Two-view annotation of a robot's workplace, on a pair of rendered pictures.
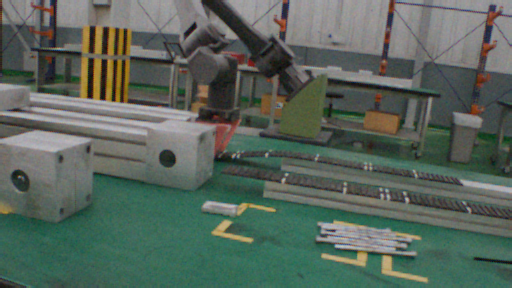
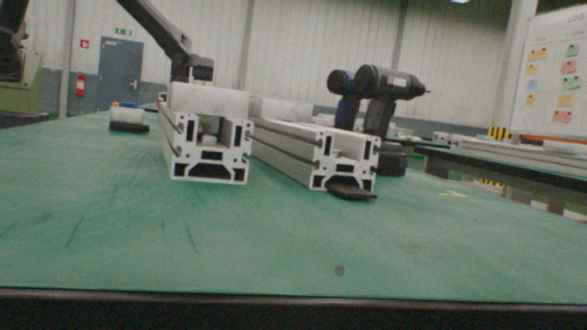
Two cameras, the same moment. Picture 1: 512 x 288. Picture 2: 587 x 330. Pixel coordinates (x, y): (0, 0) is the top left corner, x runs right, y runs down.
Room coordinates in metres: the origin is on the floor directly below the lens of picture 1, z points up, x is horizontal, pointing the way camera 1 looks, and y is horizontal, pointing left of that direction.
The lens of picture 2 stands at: (1.34, 1.47, 0.88)
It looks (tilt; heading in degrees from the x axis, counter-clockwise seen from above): 6 degrees down; 240
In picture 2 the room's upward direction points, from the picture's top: 8 degrees clockwise
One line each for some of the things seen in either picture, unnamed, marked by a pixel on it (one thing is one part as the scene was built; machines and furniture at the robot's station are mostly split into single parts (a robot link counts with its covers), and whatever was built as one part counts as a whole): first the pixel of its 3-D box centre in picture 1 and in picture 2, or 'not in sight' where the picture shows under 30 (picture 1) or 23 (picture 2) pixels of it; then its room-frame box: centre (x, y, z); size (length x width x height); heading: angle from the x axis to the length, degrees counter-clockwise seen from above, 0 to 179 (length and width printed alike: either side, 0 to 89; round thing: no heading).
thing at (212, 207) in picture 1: (220, 208); not in sight; (0.63, 0.03, 0.78); 0.05 x 0.03 x 0.01; 82
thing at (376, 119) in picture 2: not in sight; (391, 122); (0.67, 0.71, 0.89); 0.20 x 0.08 x 0.22; 2
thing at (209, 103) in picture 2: not in sight; (203, 108); (1.10, 0.75, 0.87); 0.16 x 0.11 x 0.07; 78
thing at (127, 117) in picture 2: not in sight; (130, 119); (1.11, 0.21, 0.81); 0.10 x 0.08 x 0.06; 168
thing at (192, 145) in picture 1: (183, 152); not in sight; (0.78, 0.11, 0.83); 0.12 x 0.09 x 0.10; 168
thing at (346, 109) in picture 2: not in sight; (356, 118); (0.63, 0.53, 0.89); 0.20 x 0.08 x 0.22; 12
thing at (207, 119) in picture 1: (214, 134); not in sight; (0.93, 0.07, 0.84); 0.07 x 0.07 x 0.09; 78
